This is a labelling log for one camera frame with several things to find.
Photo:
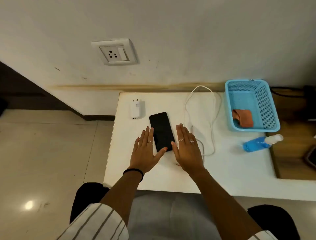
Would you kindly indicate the person's right hand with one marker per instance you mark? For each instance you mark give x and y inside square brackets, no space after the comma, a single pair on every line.
[188,155]

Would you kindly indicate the person's left hand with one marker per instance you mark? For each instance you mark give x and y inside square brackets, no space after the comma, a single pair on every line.
[143,158]

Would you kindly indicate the person's right little finger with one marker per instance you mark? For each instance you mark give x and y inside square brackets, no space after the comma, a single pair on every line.
[196,144]

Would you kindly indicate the person's right thumb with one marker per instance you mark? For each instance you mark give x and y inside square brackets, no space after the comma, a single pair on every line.
[175,151]

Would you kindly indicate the person's right middle finger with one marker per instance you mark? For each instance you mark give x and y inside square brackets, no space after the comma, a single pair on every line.
[185,134]

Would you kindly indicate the person's left middle finger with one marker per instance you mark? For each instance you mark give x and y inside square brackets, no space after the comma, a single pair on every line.
[147,136]

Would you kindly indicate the person's left little finger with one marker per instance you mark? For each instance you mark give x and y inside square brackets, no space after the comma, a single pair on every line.
[136,145]

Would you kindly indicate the person's left thumb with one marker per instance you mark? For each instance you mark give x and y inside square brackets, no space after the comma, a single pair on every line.
[160,154]

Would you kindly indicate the person's right forearm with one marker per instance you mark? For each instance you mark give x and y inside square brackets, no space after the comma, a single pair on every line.
[222,207]

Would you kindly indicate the person's left forearm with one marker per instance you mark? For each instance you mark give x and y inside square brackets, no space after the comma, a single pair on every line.
[123,195]

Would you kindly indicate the black smartphone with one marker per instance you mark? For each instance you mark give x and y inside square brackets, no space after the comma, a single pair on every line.
[161,128]

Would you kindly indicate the black wristband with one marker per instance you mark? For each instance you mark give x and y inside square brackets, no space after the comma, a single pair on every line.
[134,170]

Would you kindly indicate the white charger adapter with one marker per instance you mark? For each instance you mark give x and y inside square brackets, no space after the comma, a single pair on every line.
[136,110]

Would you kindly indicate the orange folded cloth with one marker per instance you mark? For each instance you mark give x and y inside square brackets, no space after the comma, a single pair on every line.
[244,118]

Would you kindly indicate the blue liquid spray bottle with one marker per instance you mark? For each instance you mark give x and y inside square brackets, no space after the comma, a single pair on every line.
[256,144]

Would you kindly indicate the grey cushioned seat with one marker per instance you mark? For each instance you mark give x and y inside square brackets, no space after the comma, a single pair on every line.
[172,217]

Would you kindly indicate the blue plastic mesh basket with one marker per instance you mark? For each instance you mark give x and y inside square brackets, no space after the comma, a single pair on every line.
[249,99]

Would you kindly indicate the black trousers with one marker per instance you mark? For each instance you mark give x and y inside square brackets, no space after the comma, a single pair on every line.
[86,197]

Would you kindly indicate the white striped shirt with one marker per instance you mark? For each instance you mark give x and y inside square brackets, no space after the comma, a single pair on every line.
[96,225]

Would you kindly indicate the brown wooden desk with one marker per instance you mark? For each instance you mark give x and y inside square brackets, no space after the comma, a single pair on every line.
[291,153]

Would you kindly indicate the dark rounded object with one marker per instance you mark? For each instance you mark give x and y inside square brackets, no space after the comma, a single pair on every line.
[311,157]

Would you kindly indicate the black box-shaped device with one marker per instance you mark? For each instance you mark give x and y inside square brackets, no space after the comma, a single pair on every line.
[310,99]

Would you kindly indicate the white wall socket with switch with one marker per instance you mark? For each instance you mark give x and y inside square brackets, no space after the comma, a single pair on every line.
[113,52]

